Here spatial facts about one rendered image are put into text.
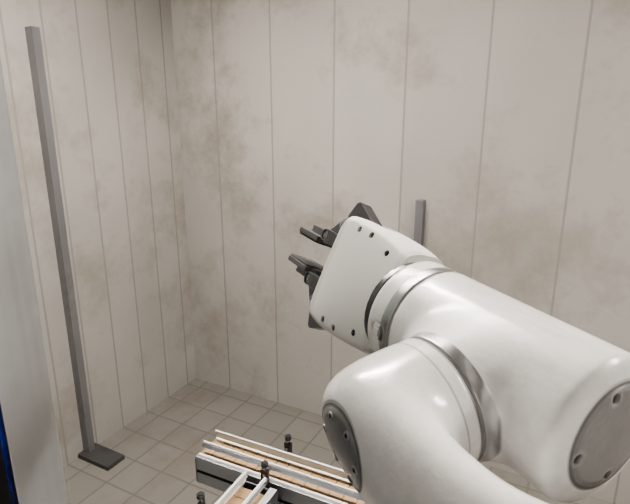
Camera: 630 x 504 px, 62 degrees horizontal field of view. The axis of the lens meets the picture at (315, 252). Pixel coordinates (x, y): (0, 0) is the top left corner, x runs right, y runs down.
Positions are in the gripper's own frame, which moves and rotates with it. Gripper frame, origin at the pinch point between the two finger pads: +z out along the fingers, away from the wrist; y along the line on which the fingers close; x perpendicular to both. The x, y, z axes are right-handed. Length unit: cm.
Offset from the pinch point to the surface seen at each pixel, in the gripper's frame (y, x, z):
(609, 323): -1, -224, 89
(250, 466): -76, -55, 74
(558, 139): 68, -174, 119
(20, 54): 12, 32, 247
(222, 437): -76, -50, 88
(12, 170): -3.9, 26.4, 16.9
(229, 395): -149, -144, 259
